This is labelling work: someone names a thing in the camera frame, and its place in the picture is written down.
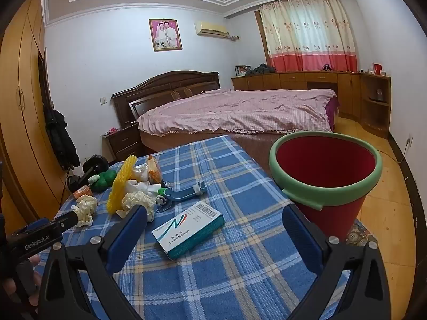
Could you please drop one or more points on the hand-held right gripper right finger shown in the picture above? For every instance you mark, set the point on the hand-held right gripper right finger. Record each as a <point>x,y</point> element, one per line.
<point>302,240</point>

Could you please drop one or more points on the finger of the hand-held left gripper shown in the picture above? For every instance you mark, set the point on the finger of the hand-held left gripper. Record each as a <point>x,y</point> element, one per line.
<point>66,219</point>

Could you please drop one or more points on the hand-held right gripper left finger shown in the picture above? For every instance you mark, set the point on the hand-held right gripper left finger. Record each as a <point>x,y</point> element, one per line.
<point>128,236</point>

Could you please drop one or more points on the cream tissue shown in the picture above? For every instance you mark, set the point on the cream tissue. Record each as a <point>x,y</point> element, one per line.
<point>136,200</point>
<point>86,205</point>

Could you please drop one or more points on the yellow ribbed pad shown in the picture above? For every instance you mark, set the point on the yellow ribbed pad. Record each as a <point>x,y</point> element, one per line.
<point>120,183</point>

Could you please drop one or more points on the white and teal medicine box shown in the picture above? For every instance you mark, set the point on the white and teal medicine box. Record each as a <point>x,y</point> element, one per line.
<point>186,230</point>

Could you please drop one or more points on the orange snack packet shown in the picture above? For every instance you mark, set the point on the orange snack packet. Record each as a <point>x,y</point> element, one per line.
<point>154,170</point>

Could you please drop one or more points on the red bin with green rim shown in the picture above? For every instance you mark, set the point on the red bin with green rim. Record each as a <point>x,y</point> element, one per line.
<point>320,170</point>

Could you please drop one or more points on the person's left hand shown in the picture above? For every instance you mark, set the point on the person's left hand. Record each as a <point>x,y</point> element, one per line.
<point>34,270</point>

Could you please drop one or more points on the small orange box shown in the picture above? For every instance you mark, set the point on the small orange box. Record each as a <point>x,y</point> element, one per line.
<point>83,192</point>

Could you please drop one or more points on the white crumpled paper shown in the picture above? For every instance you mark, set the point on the white crumpled paper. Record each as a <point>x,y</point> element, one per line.
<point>140,186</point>
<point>139,173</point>

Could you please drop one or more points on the green clover toy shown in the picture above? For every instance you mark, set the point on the green clover toy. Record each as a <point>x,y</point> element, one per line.
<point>106,180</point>

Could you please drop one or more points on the blue cartoon toy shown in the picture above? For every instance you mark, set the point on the blue cartoon toy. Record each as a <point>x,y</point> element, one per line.
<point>183,195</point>

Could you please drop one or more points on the blue plaid cloth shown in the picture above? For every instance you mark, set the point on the blue plaid cloth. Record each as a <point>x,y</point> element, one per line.
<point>233,206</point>

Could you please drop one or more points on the black jacket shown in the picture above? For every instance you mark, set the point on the black jacket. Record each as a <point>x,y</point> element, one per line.
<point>60,136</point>

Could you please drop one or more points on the dark wooden nightstand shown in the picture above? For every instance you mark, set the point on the dark wooden nightstand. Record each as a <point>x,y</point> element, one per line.
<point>125,143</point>

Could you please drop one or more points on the light wooden wardrobe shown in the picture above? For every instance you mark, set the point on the light wooden wardrobe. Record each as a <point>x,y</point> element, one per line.
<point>23,123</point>

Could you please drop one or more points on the brown patterned bed sheet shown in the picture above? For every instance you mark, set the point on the brown patterned bed sheet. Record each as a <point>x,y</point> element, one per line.
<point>253,146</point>

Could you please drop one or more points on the purple bed sheet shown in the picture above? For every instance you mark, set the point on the purple bed sheet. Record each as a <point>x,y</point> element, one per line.
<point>333,113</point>

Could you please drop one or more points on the wooden corner shelf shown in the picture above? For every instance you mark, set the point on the wooden corner shelf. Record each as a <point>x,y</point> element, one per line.
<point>375,113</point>

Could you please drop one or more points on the pink checked quilt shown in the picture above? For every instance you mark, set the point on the pink checked quilt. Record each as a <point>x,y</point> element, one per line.
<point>233,110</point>

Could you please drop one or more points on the dark wooden bed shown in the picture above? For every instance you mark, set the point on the dark wooden bed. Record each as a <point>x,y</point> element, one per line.
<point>166,83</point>

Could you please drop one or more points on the long wooden cabinet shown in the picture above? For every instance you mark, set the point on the long wooden cabinet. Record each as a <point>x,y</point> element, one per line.
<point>287,81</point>

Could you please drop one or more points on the clear glass ornament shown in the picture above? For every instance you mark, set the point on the clear glass ornament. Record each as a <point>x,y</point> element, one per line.
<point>379,95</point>

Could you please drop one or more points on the small black object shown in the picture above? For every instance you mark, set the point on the small black object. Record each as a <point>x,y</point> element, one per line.
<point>327,68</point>

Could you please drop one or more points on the dark clothes pile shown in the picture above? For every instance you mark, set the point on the dark clothes pile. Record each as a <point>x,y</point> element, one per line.
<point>262,70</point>

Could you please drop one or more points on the small red box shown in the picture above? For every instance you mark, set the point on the small red box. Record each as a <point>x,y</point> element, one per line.
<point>377,68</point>

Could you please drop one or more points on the framed wedding photo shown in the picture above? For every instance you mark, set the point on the framed wedding photo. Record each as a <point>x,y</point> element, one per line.
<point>165,35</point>

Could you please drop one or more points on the cream and red curtain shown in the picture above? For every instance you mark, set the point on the cream and red curtain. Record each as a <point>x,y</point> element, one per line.
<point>307,33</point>

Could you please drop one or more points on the white wall outlet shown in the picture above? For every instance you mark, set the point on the white wall outlet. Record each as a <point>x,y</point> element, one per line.
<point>410,140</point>

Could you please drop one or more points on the small picture frame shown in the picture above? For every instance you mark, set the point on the small picture frame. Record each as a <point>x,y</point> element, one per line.
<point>241,70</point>

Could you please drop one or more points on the wall air conditioner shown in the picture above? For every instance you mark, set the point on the wall air conditioner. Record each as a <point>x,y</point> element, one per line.
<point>210,28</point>

